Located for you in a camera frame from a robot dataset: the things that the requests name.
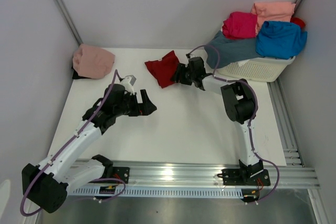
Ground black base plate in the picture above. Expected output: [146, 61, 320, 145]
[217, 168, 271, 186]
[102, 167, 130, 184]

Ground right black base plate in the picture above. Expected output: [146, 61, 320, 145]
[217, 168, 271, 186]

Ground folded pink t-shirt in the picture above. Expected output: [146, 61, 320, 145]
[72, 44, 115, 79]

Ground white slotted cable duct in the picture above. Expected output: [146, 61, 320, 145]
[68, 185, 243, 199]

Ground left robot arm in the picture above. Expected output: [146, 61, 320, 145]
[20, 84, 157, 217]

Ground folded black t-shirt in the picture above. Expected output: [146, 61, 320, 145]
[71, 66, 86, 80]

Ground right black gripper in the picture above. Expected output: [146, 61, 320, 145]
[170, 63, 195, 86]

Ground bright red t-shirt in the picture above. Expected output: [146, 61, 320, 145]
[290, 17, 306, 29]

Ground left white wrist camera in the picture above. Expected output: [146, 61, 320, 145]
[120, 75, 136, 95]

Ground aluminium mounting rail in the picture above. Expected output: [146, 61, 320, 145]
[34, 159, 321, 190]

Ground magenta t-shirt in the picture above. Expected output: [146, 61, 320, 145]
[222, 12, 257, 40]

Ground white garment in basket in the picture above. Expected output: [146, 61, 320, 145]
[237, 59, 249, 67]

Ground slate blue t-shirt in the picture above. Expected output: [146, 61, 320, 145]
[205, 31, 261, 69]

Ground purple cable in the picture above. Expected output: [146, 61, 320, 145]
[20, 69, 126, 217]
[186, 45, 280, 201]

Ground white laundry basket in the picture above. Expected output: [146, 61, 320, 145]
[216, 56, 296, 82]

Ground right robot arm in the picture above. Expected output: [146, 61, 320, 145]
[171, 54, 264, 186]

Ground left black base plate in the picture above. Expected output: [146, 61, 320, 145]
[102, 167, 130, 184]

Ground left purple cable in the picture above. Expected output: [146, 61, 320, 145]
[20, 69, 126, 217]

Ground dark red t-shirt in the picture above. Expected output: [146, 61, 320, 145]
[144, 50, 180, 88]

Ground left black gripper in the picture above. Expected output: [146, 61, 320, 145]
[114, 90, 156, 118]

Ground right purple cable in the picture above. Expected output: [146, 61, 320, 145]
[186, 45, 280, 201]

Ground salmon pink t-shirt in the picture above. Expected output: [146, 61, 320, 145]
[251, 2, 296, 34]

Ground left corner aluminium profile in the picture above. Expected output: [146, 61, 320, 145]
[53, 0, 83, 46]

